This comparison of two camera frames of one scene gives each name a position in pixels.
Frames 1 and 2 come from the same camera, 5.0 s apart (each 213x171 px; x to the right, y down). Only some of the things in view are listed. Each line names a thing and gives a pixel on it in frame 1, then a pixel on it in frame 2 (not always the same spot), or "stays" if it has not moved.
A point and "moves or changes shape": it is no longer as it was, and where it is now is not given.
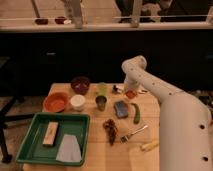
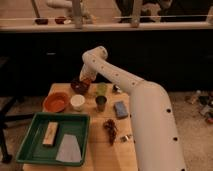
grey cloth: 69,150 stays
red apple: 131,94 moves or changes shape
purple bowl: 80,84 stays
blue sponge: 122,109 stays
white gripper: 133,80 → 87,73
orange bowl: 55,102 stays
